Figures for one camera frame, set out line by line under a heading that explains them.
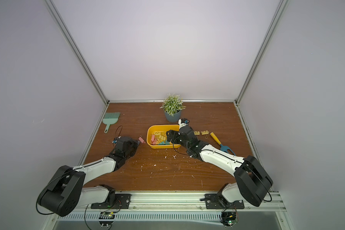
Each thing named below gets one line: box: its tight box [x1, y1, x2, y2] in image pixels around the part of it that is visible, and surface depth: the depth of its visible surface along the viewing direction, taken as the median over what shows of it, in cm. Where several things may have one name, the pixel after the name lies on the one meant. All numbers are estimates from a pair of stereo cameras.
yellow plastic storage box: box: [146, 124, 182, 150], surface depth 97 cm
